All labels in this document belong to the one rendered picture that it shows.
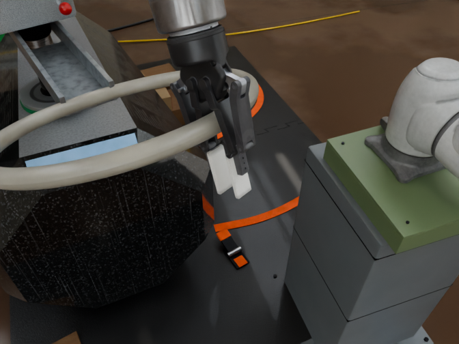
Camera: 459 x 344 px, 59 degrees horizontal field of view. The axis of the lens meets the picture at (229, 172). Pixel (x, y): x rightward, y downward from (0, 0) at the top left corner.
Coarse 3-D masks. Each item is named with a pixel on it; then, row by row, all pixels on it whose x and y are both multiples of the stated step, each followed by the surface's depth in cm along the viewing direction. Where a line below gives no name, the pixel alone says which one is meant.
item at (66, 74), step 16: (16, 32) 107; (64, 32) 107; (48, 48) 110; (64, 48) 110; (80, 48) 100; (32, 64) 100; (48, 64) 103; (64, 64) 103; (80, 64) 103; (96, 64) 94; (48, 80) 89; (64, 80) 98; (80, 80) 98; (96, 80) 97; (112, 80) 89; (64, 96) 92
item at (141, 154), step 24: (168, 72) 90; (240, 72) 74; (96, 96) 89; (120, 96) 91; (24, 120) 78; (48, 120) 83; (216, 120) 54; (0, 144) 70; (144, 144) 50; (168, 144) 50; (192, 144) 52; (0, 168) 53; (24, 168) 51; (48, 168) 50; (72, 168) 49; (96, 168) 49; (120, 168) 49
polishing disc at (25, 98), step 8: (24, 88) 131; (32, 88) 131; (40, 88) 131; (24, 96) 127; (32, 96) 127; (40, 96) 127; (24, 104) 125; (32, 104) 124; (40, 104) 124; (48, 104) 124
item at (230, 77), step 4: (224, 68) 50; (228, 72) 50; (228, 76) 50; (232, 76) 50; (236, 76) 50; (228, 80) 50; (232, 80) 50; (240, 80) 49; (244, 80) 49; (228, 84) 50; (244, 84) 49; (244, 88) 50; (228, 92) 50; (244, 92) 50
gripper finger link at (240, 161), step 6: (246, 144) 53; (252, 144) 54; (234, 156) 56; (240, 156) 55; (246, 156) 56; (234, 162) 56; (240, 162) 55; (246, 162) 56; (240, 168) 56; (246, 168) 56; (240, 174) 56
